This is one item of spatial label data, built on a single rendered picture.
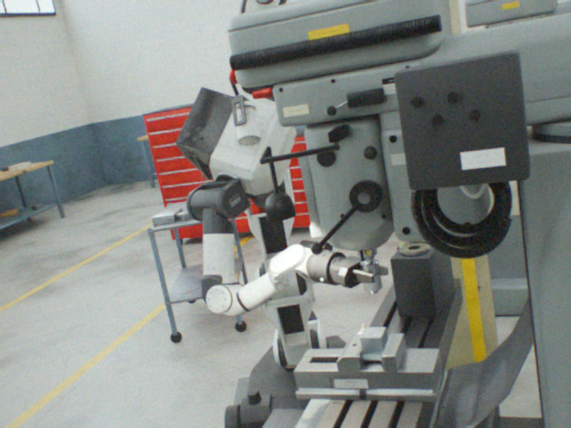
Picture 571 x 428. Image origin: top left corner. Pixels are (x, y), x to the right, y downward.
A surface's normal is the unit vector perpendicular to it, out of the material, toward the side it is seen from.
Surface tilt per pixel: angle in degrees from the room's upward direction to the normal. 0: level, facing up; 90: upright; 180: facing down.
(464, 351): 90
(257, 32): 90
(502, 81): 90
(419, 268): 90
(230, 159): 58
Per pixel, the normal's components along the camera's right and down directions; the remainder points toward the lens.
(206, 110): -0.13, -0.29
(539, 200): -0.35, 0.29
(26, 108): 0.92, -0.08
